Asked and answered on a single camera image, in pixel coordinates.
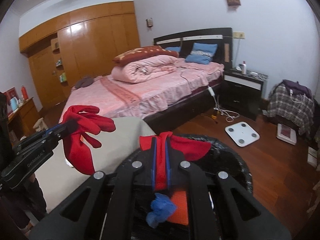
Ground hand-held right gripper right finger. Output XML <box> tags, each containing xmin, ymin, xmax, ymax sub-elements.
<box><xmin>165</xmin><ymin>136</ymin><xmax>292</xmax><ymax>240</ymax></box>

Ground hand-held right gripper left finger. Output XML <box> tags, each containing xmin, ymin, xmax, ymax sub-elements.
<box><xmin>29</xmin><ymin>136</ymin><xmax>158</xmax><ymax>240</ymax></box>

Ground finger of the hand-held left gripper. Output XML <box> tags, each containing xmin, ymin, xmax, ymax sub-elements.
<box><xmin>15</xmin><ymin>130</ymin><xmax>77</xmax><ymax>161</ymax></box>
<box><xmin>11</xmin><ymin>119</ymin><xmax>78</xmax><ymax>153</ymax></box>

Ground red knit glove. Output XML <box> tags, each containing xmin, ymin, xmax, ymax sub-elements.
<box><xmin>139</xmin><ymin>131</ymin><xmax>212</xmax><ymax>192</ymax></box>
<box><xmin>61</xmin><ymin>105</ymin><xmax>117</xmax><ymax>176</ymax></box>

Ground blue cloth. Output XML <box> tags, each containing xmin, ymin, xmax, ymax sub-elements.
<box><xmin>146</xmin><ymin>192</ymin><xmax>178</xmax><ymax>228</ymax></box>

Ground orange bubble wrap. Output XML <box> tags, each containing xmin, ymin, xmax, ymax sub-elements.
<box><xmin>166</xmin><ymin>191</ymin><xmax>189</xmax><ymax>226</ymax></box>

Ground black bin with bag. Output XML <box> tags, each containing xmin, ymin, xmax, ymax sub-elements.
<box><xmin>105</xmin><ymin>134</ymin><xmax>253</xmax><ymax>240</ymax></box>

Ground small white stool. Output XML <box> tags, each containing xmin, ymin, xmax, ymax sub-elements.
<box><xmin>34</xmin><ymin>117</ymin><xmax>48</xmax><ymax>132</ymax></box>

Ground wooden sideboard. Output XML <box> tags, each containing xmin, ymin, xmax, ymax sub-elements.
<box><xmin>7</xmin><ymin>97</ymin><xmax>40</xmax><ymax>140</ymax></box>

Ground grey purple cloth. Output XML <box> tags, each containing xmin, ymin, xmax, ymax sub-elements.
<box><xmin>75</xmin><ymin>76</ymin><xmax>94</xmax><ymax>89</ymax></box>

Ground red gift box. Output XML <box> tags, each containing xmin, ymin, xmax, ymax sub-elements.
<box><xmin>4</xmin><ymin>87</ymin><xmax>17</xmax><ymax>103</ymax></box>

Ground bed with pink sheet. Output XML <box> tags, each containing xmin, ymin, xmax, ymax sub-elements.
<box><xmin>59</xmin><ymin>61</ymin><xmax>225</xmax><ymax>128</ymax></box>

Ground white bathroom scale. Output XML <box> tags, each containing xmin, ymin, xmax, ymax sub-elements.
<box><xmin>224</xmin><ymin>121</ymin><xmax>260</xmax><ymax>147</ymax></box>

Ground folded pink quilt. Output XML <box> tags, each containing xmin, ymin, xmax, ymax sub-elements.
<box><xmin>111</xmin><ymin>55</ymin><xmax>179</xmax><ymax>83</ymax></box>

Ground wooden wardrobe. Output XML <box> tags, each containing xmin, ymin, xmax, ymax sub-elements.
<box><xmin>19</xmin><ymin>0</ymin><xmax>140</xmax><ymax>105</ymax></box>

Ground black white nightstand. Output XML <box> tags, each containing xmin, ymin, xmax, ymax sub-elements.
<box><xmin>221</xmin><ymin>69</ymin><xmax>268</xmax><ymax>120</ymax></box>

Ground red-brown patterned pillow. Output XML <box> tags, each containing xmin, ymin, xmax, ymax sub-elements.
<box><xmin>112</xmin><ymin>45</ymin><xmax>180</xmax><ymax>67</ymax></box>

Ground large blue pillow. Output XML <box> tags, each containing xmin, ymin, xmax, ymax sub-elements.
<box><xmin>185</xmin><ymin>42</ymin><xmax>218</xmax><ymax>64</ymax></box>

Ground white red flat box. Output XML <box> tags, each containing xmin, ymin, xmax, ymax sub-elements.
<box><xmin>276</xmin><ymin>123</ymin><xmax>298</xmax><ymax>145</ymax></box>

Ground plaid cloth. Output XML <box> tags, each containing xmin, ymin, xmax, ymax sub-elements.
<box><xmin>267</xmin><ymin>82</ymin><xmax>315</xmax><ymax>135</ymax></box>

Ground dark wooden headboard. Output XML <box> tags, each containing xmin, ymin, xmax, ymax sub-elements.
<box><xmin>153</xmin><ymin>27</ymin><xmax>233</xmax><ymax>64</ymax></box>

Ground cardboard box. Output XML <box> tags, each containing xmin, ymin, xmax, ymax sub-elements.
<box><xmin>307</xmin><ymin>146</ymin><xmax>319</xmax><ymax>167</ymax></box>

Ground dark purple garment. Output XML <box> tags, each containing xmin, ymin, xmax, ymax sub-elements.
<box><xmin>282</xmin><ymin>79</ymin><xmax>313</xmax><ymax>98</ymax></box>

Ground white cables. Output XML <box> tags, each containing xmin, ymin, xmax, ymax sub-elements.
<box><xmin>212</xmin><ymin>95</ymin><xmax>240</xmax><ymax>123</ymax></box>

